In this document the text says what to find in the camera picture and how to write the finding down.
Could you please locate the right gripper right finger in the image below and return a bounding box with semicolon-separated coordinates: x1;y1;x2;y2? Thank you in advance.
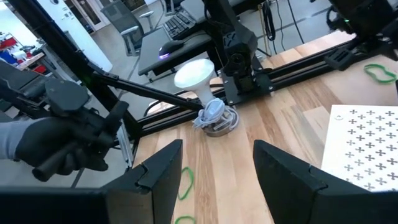
252;139;387;224

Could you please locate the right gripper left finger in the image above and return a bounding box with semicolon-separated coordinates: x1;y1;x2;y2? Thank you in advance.
101;139;183;224

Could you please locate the person's forearm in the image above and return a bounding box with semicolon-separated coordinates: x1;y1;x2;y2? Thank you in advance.
0;119;35;161

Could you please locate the grey desk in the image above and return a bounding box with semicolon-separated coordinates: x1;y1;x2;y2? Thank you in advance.
137;0;218;77

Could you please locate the grey office chair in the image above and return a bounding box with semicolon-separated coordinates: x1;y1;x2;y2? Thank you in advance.
101;0;155;57

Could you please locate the white perforated shelf riser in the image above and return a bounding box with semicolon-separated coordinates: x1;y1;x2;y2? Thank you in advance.
320;104;398;192

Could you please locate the white bulb lamp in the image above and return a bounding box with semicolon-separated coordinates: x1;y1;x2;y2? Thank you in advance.
173;58;240;138

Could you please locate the person's hand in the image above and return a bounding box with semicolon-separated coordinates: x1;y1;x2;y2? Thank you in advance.
14;116;109;177

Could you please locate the black computer mouse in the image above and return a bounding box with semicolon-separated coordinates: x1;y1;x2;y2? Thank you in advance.
158;39;184;60

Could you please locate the black keyboard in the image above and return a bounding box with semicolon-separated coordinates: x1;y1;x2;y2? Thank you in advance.
161;12;200;40

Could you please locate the white coiled lamp cable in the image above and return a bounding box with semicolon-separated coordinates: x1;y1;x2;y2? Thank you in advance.
192;98;240;131

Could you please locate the black ribbed bracket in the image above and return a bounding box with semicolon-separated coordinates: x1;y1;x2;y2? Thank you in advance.
323;48;356;72

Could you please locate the black cable bundle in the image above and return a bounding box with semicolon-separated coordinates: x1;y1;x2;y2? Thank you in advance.
261;0;307;55

